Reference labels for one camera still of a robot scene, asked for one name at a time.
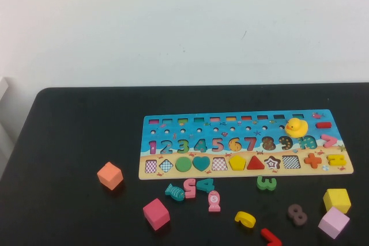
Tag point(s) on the pink wooden fish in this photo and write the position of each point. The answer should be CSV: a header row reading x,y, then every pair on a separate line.
x,y
214,200

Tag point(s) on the pink number five piece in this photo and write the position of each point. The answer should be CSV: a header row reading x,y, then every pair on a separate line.
x,y
190,188

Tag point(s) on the teal number four piece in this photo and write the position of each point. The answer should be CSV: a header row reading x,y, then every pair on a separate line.
x,y
206,185

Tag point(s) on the light pink foam cube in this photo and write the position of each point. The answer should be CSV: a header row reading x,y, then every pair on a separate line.
x,y
334,223

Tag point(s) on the red triangle piece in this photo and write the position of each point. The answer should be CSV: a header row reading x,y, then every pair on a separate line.
x,y
255,164

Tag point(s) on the yellow number six piece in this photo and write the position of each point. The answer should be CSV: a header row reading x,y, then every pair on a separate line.
x,y
245,219

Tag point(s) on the green circle piece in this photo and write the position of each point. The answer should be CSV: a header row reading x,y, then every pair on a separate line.
x,y
183,164

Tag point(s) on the teal heart piece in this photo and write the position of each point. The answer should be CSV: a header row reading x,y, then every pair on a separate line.
x,y
201,163

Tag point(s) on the yellow rubber duck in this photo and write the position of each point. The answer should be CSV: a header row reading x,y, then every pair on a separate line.
x,y
296,128

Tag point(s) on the orange plus sign piece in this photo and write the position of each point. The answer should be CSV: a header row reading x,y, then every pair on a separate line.
x,y
312,161

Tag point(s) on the pink greater-than sign piece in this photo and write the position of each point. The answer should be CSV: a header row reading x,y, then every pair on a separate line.
x,y
329,140

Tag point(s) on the colourful wooden number puzzle board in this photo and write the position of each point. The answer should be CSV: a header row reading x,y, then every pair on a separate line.
x,y
259,139

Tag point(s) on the red minus sign piece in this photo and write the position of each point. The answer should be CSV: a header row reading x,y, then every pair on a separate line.
x,y
323,125

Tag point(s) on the yellow equals sign piece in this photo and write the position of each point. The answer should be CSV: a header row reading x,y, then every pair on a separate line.
x,y
336,160

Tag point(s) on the green number three piece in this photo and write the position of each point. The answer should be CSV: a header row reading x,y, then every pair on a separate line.
x,y
266,184

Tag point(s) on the orange foam cube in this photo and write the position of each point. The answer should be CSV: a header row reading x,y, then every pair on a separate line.
x,y
110,176

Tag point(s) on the brown number eight piece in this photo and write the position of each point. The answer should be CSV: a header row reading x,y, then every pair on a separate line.
x,y
297,214

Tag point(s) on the magenta foam cube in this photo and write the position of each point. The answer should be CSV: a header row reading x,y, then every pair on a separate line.
x,y
156,214

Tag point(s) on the teal wooden fish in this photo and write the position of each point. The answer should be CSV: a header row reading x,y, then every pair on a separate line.
x,y
174,192

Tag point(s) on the red number seven piece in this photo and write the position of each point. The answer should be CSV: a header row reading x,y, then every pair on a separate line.
x,y
270,237

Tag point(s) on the yellow foam cube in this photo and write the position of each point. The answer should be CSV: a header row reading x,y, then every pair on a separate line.
x,y
337,200

